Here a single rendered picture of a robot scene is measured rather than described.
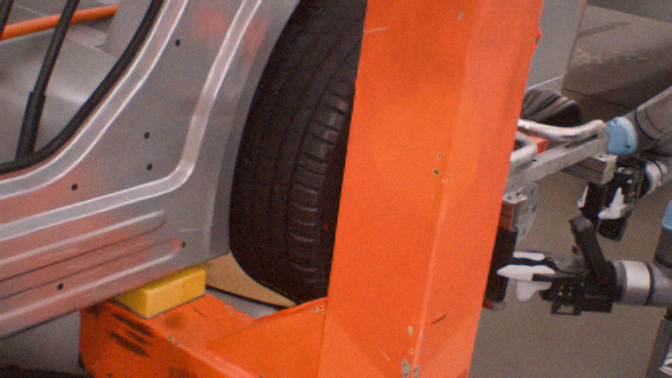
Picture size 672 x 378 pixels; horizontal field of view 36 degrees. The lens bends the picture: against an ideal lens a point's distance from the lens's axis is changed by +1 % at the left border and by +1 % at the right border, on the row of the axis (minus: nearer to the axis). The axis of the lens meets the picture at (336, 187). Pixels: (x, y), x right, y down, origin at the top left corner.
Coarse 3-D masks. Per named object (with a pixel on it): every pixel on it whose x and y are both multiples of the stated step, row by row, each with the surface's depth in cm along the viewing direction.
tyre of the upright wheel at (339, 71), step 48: (336, 0) 194; (288, 48) 187; (336, 48) 182; (288, 96) 181; (336, 96) 177; (240, 144) 186; (288, 144) 179; (336, 144) 176; (240, 192) 187; (288, 192) 180; (336, 192) 181; (240, 240) 195; (288, 240) 184; (288, 288) 194
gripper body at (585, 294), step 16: (560, 256) 178; (576, 272) 173; (560, 288) 175; (576, 288) 174; (592, 288) 177; (608, 288) 177; (560, 304) 175; (576, 304) 175; (592, 304) 177; (608, 304) 178
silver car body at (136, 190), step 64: (0, 0) 212; (64, 0) 215; (128, 0) 188; (192, 0) 159; (256, 0) 168; (576, 0) 260; (0, 64) 181; (64, 64) 182; (128, 64) 156; (192, 64) 164; (256, 64) 172; (0, 128) 174; (64, 128) 152; (128, 128) 158; (192, 128) 168; (0, 192) 144; (64, 192) 152; (128, 192) 161; (192, 192) 170; (0, 256) 143; (64, 256) 152; (128, 256) 164; (192, 256) 175; (0, 320) 147
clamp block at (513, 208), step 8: (512, 192) 172; (504, 200) 169; (512, 200) 169; (520, 200) 169; (504, 208) 169; (512, 208) 168; (520, 208) 170; (504, 216) 169; (512, 216) 168; (520, 216) 171; (504, 224) 169; (512, 224) 169; (520, 224) 172
